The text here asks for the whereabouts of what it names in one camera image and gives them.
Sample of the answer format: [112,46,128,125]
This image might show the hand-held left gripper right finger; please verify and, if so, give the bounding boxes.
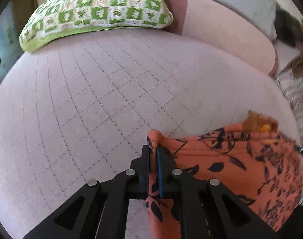
[156,145,282,239]

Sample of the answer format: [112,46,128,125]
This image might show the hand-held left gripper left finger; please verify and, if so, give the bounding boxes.
[24,144,151,239]

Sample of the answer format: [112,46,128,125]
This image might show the orange floral shirt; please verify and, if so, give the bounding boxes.
[145,110,303,239]

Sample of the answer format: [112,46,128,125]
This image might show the brown crumpled clothes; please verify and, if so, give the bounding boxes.
[287,20,303,78]

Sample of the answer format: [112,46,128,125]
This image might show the striped floral pillow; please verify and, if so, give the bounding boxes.
[274,73,303,141]

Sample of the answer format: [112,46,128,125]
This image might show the pink quilted bed cover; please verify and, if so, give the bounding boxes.
[0,26,301,239]

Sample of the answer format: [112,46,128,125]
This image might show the white maroon-banded pillow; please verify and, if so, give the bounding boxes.
[273,39,303,75]

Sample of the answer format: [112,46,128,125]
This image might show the dark fuzzy cloth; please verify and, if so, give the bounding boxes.
[274,9,303,48]

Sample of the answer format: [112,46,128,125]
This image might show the pink bolster pillow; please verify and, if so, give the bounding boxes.
[162,0,278,76]

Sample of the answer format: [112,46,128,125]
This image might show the grey blue pillow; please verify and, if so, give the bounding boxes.
[188,0,278,42]

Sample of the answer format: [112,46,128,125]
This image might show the green checkered pillow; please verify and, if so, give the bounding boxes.
[19,0,174,54]

